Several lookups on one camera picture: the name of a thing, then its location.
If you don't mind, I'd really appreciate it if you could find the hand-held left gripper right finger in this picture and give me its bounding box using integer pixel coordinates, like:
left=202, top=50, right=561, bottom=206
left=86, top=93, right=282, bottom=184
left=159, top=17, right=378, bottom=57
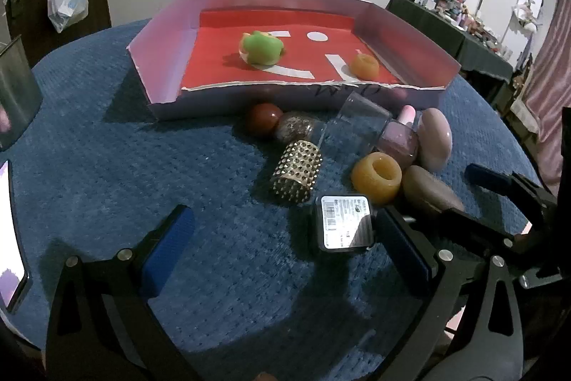
left=378, top=206, right=524, bottom=381

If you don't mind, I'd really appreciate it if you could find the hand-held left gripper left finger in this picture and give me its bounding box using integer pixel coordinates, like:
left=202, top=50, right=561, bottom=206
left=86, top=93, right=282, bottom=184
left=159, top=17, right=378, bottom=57
left=47, top=205, right=201, bottom=381

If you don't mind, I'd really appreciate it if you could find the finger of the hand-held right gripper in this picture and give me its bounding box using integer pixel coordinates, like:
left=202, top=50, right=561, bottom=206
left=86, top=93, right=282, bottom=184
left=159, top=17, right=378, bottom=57
left=401, top=206, right=532, bottom=251
left=465, top=163, right=559, bottom=231

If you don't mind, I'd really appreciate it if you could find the brown oval case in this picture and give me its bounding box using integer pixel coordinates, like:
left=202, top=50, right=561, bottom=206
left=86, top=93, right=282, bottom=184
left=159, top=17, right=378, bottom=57
left=401, top=165, right=465, bottom=214

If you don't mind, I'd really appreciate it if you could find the pink oval case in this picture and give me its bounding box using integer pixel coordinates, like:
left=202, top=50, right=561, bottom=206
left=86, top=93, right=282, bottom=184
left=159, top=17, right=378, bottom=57
left=417, top=108, right=453, bottom=173

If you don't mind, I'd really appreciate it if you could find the black square bottle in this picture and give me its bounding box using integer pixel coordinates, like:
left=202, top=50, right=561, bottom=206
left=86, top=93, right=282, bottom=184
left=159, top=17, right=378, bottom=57
left=312, top=194, right=375, bottom=253

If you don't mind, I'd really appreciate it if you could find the orange ring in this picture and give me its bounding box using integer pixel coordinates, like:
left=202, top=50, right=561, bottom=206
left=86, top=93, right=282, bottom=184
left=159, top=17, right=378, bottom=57
left=349, top=52, right=380, bottom=79
left=351, top=152, right=403, bottom=204

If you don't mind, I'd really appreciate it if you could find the pink nail polish bottle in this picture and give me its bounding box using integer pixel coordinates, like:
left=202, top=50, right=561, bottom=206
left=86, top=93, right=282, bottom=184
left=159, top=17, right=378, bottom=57
left=377, top=105, right=420, bottom=170

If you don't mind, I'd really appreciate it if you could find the gold studded cylinder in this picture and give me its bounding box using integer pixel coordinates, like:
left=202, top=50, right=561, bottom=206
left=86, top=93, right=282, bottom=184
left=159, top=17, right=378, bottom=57
left=270, top=140, right=323, bottom=205

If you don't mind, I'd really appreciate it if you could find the clear glass cup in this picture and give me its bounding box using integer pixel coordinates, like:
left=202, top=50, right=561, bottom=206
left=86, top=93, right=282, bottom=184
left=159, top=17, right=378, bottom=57
left=321, top=92, right=393, bottom=154

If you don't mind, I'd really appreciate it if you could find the glitter bottle with red cap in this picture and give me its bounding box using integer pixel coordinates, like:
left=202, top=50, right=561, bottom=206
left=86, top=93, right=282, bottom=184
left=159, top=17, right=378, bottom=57
left=244, top=103, right=328, bottom=145

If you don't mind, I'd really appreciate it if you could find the pink and red cardboard tray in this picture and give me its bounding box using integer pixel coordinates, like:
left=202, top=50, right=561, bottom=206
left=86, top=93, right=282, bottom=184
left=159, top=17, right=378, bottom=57
left=127, top=0, right=461, bottom=122

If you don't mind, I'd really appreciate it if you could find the pink curtain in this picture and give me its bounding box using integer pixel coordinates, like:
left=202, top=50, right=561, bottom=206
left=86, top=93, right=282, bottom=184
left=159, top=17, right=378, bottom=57
left=520, top=0, right=571, bottom=150

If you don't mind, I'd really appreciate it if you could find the table with dark cloth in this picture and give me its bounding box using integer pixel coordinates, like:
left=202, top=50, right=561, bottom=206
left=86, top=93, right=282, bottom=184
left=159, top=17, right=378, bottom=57
left=386, top=0, right=515, bottom=85

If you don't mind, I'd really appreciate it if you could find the row of cosmetic bottles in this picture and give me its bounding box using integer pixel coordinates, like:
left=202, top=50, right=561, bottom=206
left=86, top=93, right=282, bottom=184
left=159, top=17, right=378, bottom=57
left=393, top=0, right=514, bottom=57

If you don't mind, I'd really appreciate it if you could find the green frog toy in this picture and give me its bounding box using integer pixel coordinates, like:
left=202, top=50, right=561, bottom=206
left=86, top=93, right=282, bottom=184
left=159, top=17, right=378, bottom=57
left=238, top=30, right=285, bottom=67

